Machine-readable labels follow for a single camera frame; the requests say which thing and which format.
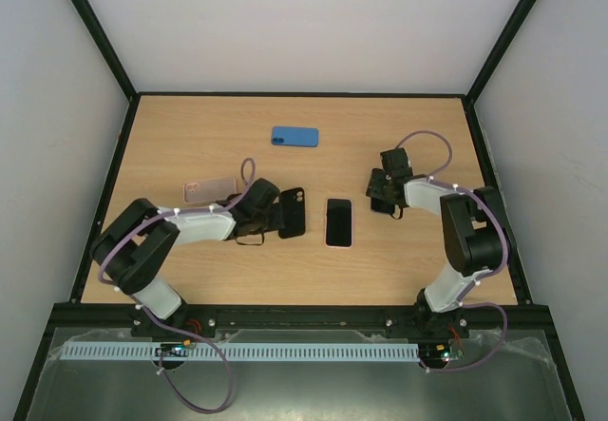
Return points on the light blue slotted cable duct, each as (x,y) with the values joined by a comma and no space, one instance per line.
(240,352)

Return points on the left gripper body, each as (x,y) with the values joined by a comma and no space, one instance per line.
(269,223)

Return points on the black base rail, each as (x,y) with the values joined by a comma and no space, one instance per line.
(209,320)

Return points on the pink translucent phone case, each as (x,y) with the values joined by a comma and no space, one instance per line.
(209,190)

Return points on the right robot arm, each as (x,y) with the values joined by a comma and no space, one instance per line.
(477,239)

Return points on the black phone pink edge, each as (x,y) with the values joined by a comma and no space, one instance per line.
(339,221)

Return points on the blue phone case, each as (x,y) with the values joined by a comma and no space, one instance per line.
(295,136)

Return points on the black phone case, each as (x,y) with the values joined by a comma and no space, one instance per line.
(293,210)

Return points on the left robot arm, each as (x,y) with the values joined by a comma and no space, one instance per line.
(132,249)

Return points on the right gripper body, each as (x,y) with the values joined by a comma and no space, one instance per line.
(380,186)

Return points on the black phone blue edge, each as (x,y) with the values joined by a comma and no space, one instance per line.
(381,206)

